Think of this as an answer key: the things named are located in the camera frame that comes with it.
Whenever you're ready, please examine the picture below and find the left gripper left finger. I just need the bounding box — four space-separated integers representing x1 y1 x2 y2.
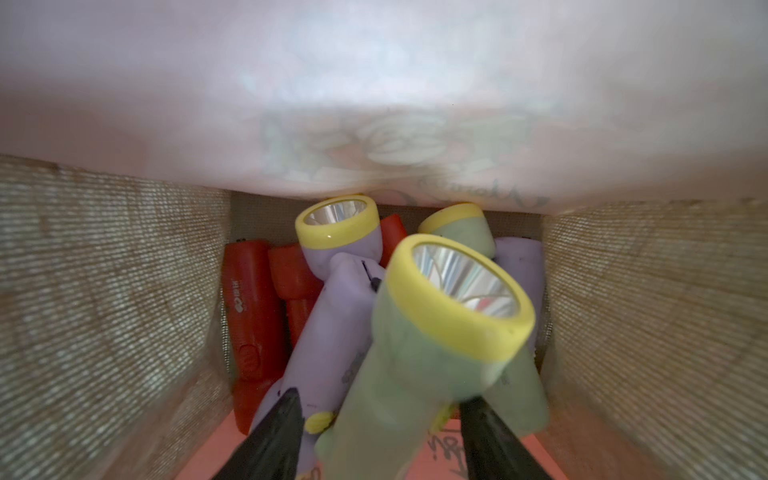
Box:
212 388 304 480

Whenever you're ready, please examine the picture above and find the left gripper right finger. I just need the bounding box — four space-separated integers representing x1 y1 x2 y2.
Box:
459 397 552 480

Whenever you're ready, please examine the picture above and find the green flashlight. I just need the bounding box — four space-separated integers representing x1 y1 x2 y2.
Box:
318 234 535 479
418 203 549 438

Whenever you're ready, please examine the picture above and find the red flashlight white rim logo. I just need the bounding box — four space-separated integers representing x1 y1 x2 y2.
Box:
221 240 288 434

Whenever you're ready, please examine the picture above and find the red flashlight dark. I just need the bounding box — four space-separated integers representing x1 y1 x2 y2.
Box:
268 243 323 347

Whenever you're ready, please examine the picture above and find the purple flashlight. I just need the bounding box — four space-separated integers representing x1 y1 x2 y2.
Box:
252 195 385 479
494 237 545 355

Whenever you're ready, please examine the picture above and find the red jute tote bag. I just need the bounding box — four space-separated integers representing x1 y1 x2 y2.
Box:
1 1 767 479

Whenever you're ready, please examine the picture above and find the red flashlight single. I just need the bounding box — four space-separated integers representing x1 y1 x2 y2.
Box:
380 214 408 268

